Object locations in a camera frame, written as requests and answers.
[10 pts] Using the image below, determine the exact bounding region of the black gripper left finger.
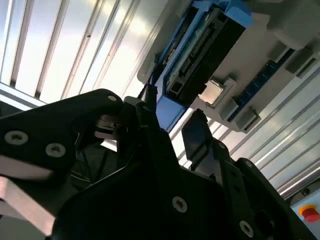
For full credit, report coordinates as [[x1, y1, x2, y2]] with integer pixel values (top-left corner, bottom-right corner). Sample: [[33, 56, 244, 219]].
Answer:
[[0, 83, 195, 223]]

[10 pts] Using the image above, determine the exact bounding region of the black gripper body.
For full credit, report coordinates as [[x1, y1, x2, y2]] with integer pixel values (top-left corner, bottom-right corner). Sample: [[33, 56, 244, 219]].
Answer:
[[51, 161, 238, 240]]

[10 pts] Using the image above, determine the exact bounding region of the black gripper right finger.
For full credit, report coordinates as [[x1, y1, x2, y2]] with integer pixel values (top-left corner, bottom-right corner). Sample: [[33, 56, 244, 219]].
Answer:
[[182, 108, 318, 240]]

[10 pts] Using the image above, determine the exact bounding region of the hard disk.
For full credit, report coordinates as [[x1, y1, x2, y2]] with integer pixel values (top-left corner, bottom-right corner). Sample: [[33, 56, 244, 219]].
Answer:
[[147, 0, 253, 132]]

